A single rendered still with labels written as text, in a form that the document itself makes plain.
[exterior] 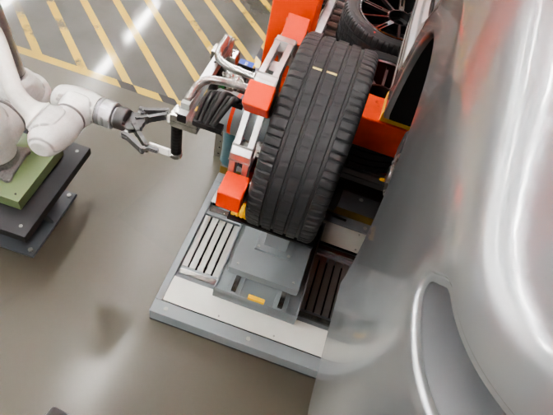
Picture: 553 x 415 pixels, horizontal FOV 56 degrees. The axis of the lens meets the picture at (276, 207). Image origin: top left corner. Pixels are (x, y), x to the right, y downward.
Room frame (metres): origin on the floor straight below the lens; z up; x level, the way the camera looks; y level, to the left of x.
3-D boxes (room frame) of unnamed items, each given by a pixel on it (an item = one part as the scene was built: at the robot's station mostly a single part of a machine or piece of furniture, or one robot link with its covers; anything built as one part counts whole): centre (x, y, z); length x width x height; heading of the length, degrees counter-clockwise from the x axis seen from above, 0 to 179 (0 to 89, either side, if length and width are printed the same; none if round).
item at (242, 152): (1.27, 0.12, 0.85); 0.54 x 0.07 x 0.54; 176
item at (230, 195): (0.96, 0.14, 0.85); 0.09 x 0.08 x 0.07; 176
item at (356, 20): (2.80, -0.37, 0.39); 0.66 x 0.66 x 0.24
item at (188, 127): (1.12, 0.34, 0.93); 0.09 x 0.05 x 0.05; 86
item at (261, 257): (1.26, -0.04, 0.32); 0.40 x 0.30 x 0.28; 176
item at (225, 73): (1.80, 0.35, 0.51); 0.20 x 0.14 x 0.13; 173
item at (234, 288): (1.23, -0.04, 0.13); 0.50 x 0.36 x 0.10; 176
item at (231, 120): (1.28, 0.20, 0.85); 0.21 x 0.14 x 0.14; 86
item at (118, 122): (1.13, 0.53, 0.83); 0.09 x 0.08 x 0.07; 86
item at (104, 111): (1.13, 0.60, 0.83); 0.09 x 0.06 x 0.09; 176
